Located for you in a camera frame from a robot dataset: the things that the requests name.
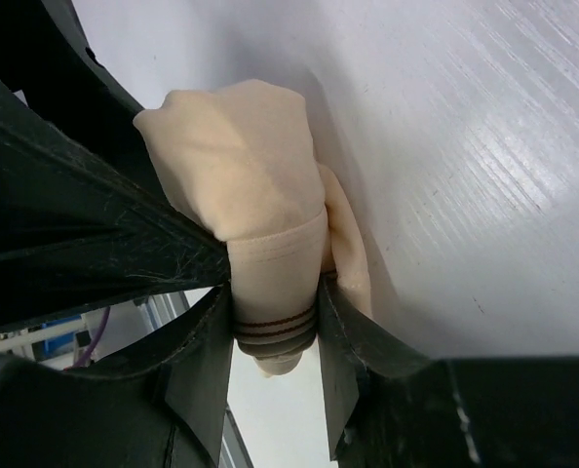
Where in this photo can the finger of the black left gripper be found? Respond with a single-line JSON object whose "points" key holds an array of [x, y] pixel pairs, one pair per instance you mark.
{"points": [[75, 235], [44, 53]]}

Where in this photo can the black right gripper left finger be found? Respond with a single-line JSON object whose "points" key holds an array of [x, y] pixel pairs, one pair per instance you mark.
{"points": [[99, 400]]}

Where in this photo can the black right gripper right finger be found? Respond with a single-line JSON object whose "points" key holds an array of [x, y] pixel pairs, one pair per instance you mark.
{"points": [[389, 406]]}

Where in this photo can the peach underwear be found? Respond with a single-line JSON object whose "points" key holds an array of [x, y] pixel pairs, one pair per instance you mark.
{"points": [[241, 161]]}

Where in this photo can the aluminium front rail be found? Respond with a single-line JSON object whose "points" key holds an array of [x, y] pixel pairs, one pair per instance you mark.
{"points": [[182, 312]]}

